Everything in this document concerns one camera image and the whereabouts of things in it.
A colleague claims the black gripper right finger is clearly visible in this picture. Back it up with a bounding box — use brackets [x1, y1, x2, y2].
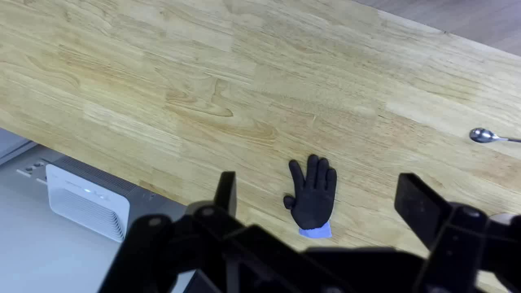
[395, 171, 521, 293]

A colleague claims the white plastic box device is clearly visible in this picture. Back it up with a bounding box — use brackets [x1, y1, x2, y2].
[45, 163, 133, 244]

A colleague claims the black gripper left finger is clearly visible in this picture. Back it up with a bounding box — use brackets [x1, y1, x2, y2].
[98, 171, 349, 293]

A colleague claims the metal spoon with white handle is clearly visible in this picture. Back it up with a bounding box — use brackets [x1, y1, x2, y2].
[468, 127, 521, 145]

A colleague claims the black work glove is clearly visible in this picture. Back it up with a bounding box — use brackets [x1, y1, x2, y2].
[282, 153, 339, 241]

